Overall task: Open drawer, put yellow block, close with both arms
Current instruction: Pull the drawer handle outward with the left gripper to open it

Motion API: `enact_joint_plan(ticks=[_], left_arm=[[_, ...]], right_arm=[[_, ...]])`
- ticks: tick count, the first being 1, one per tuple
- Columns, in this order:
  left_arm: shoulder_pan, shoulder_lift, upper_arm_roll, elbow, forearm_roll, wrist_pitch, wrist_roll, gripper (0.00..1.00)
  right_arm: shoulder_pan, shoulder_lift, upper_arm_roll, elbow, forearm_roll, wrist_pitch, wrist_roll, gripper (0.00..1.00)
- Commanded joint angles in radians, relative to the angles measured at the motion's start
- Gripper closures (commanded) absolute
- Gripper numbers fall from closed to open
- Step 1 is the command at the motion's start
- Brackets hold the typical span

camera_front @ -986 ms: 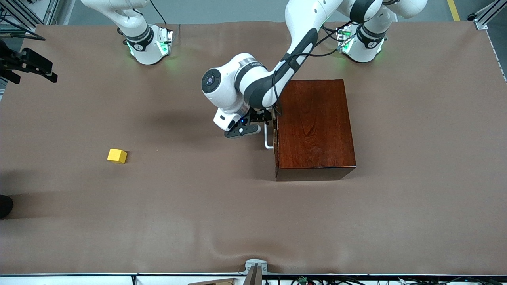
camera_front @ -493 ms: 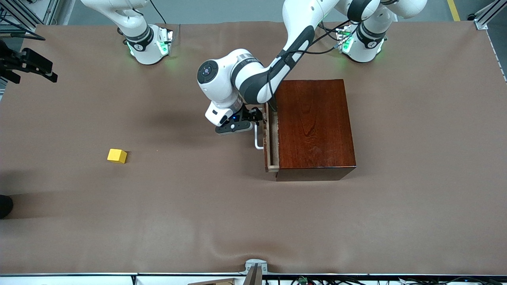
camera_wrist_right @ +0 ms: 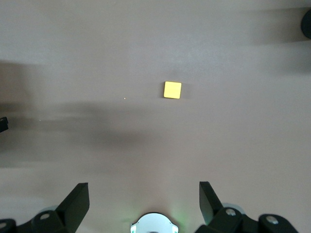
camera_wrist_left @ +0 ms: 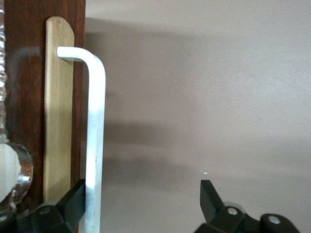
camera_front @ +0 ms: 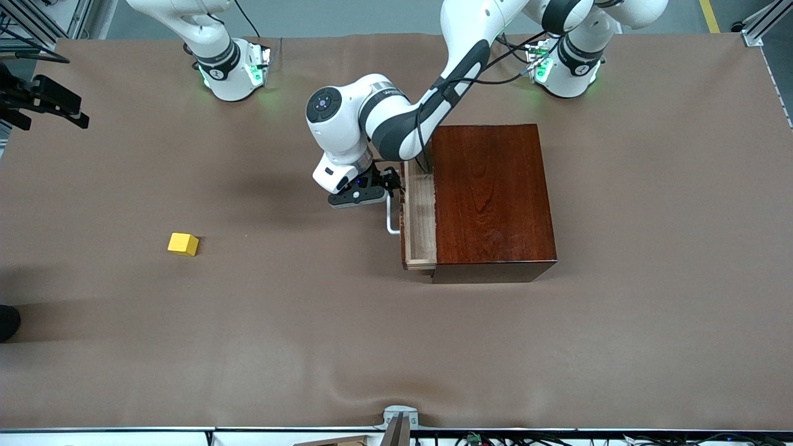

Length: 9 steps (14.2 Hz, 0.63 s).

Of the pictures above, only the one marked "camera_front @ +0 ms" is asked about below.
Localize yellow block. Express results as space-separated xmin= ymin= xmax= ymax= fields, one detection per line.
xmin=167 ymin=232 xmax=200 ymax=257

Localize grey metal bracket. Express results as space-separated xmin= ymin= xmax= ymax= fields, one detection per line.
xmin=374 ymin=405 xmax=419 ymax=446

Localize dark red wooden cabinet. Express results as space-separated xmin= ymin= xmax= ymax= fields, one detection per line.
xmin=431 ymin=124 xmax=558 ymax=284

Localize black right arm base cable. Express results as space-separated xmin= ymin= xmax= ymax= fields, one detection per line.
xmin=232 ymin=0 xmax=261 ymax=39

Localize light wood drawer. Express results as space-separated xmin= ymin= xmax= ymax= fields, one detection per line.
xmin=384 ymin=160 xmax=439 ymax=271

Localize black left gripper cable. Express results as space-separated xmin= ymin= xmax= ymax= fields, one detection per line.
xmin=415 ymin=31 xmax=555 ymax=174

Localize tan board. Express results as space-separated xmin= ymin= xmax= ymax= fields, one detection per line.
xmin=294 ymin=435 xmax=372 ymax=446

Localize brown table cloth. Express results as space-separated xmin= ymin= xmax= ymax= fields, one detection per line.
xmin=0 ymin=32 xmax=793 ymax=431

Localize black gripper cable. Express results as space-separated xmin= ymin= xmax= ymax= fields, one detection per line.
xmin=0 ymin=50 xmax=70 ymax=64
xmin=415 ymin=31 xmax=555 ymax=174

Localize black arm base cable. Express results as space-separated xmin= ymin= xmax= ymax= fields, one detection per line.
xmin=494 ymin=34 xmax=533 ymax=66
xmin=232 ymin=0 xmax=261 ymax=39

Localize yellow floor tape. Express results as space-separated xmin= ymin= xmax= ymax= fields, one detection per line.
xmin=699 ymin=0 xmax=722 ymax=33

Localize metal table edge rail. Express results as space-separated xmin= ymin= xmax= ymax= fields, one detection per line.
xmin=0 ymin=426 xmax=793 ymax=434

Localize tangled black cables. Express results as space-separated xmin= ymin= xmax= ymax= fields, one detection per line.
xmin=412 ymin=432 xmax=793 ymax=446

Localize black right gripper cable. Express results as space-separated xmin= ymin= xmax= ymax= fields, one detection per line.
xmin=0 ymin=50 xmax=70 ymax=64

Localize black left arm base cable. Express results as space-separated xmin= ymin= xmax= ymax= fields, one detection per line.
xmin=494 ymin=34 xmax=533 ymax=66

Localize black round object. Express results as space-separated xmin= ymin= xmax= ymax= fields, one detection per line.
xmin=0 ymin=305 xmax=22 ymax=343

